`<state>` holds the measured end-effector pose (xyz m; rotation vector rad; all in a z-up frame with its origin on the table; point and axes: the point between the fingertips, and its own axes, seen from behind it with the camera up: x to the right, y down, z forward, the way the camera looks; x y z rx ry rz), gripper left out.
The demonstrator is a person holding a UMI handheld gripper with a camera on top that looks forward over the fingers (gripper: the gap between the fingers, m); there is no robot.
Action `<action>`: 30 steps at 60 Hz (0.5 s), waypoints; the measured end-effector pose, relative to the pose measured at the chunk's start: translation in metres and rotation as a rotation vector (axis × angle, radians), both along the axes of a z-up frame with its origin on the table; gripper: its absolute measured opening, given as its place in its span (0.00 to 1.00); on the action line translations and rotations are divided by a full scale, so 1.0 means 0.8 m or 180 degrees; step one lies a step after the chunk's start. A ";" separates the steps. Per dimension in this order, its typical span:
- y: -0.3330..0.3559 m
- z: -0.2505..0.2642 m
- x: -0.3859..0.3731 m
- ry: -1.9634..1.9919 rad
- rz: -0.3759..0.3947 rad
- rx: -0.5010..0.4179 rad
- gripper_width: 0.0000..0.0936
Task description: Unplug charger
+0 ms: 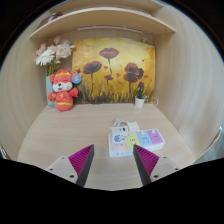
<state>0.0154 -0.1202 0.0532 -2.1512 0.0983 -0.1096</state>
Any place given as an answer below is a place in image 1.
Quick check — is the light wooden shelf unit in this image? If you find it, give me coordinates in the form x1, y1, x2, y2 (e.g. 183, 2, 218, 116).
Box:
29, 0, 176, 42

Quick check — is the white block charger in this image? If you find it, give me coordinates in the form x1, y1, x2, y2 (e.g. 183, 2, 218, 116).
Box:
110, 125, 130, 145

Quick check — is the small potted plant, white pot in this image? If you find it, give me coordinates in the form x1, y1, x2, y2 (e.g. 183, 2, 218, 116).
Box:
133, 81, 148, 109

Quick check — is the pink and white flower bouquet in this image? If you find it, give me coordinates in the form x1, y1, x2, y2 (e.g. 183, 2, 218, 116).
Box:
34, 35, 76, 77

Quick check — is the grey plug with cable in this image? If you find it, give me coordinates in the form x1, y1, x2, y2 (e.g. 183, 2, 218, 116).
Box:
112, 116, 130, 127

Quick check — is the red plush toy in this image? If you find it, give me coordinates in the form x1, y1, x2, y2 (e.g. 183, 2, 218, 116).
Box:
47, 68, 83, 113

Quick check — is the pastel coloured power strip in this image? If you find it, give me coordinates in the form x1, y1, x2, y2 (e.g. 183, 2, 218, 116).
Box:
107, 128, 166, 158

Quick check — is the thin white cable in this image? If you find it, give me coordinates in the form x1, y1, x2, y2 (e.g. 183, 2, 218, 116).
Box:
150, 97, 161, 107

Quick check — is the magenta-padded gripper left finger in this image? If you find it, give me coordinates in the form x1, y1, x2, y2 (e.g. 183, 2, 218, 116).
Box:
45, 144, 96, 188

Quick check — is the white light bar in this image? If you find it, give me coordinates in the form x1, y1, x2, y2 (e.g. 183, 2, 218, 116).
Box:
77, 25, 145, 35

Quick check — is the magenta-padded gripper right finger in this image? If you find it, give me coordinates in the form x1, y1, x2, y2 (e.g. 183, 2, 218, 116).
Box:
132, 144, 182, 187

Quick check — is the light blue vase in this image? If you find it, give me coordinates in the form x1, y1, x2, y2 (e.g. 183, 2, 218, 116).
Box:
45, 75, 56, 108

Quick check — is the yellow poppy flower painting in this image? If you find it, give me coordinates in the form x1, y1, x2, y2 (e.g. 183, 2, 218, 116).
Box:
71, 37, 157, 105

